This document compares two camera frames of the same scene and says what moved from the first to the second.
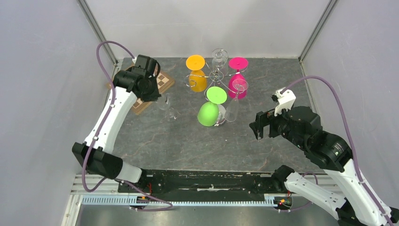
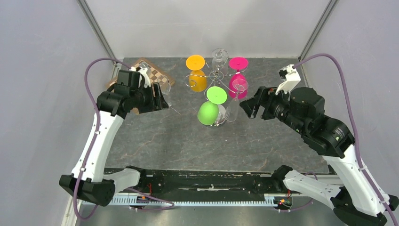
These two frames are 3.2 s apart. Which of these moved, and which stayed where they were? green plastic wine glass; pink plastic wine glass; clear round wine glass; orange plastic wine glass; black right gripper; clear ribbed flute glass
Moved: clear round wine glass; black right gripper
Stayed: clear ribbed flute glass; pink plastic wine glass; green plastic wine glass; orange plastic wine glass
